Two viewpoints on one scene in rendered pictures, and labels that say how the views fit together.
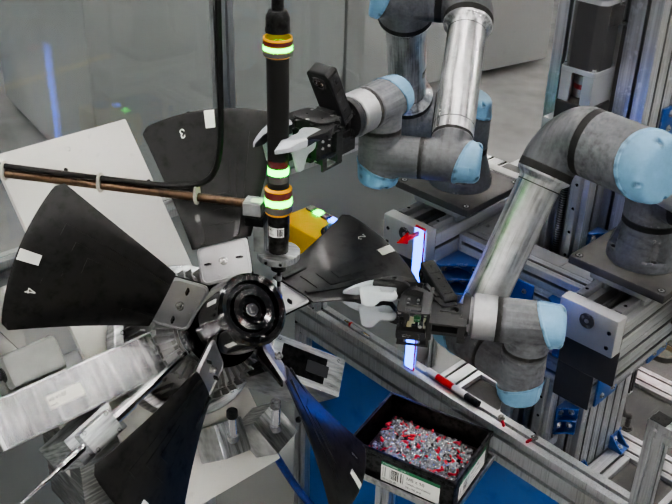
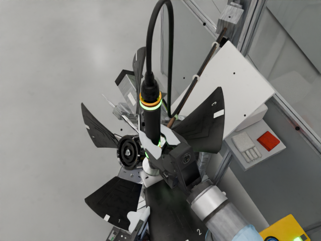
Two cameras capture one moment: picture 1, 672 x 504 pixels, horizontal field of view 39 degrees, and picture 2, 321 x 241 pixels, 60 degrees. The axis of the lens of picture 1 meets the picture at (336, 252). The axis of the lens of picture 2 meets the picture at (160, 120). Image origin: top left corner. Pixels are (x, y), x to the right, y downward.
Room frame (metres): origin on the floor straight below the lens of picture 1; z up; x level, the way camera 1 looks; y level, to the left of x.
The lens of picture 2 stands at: (1.44, -0.21, 2.07)
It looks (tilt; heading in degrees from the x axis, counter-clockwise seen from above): 59 degrees down; 106
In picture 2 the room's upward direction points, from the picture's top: straight up
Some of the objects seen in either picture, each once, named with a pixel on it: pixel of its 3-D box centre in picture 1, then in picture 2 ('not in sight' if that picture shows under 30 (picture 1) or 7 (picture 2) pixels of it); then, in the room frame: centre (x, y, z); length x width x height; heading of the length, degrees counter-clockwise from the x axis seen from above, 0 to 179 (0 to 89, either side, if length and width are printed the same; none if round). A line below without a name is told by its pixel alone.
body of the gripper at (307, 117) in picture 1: (326, 131); (184, 175); (1.43, 0.02, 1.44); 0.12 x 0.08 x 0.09; 144
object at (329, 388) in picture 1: (289, 371); not in sight; (1.39, 0.08, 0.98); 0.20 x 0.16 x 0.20; 44
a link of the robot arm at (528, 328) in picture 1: (530, 324); not in sight; (1.29, -0.32, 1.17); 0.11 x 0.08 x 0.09; 81
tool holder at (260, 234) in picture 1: (272, 229); (155, 156); (1.34, 0.10, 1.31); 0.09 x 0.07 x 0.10; 79
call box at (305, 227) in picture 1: (319, 244); (277, 240); (1.80, 0.04, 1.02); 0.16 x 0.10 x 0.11; 44
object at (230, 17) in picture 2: not in sight; (230, 20); (1.46, 0.71, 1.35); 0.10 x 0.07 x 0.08; 79
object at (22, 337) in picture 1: (28, 322); (241, 108); (1.62, 0.63, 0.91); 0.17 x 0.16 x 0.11; 44
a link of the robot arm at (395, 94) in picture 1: (381, 102); (233, 231); (1.56, -0.07, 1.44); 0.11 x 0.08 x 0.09; 144
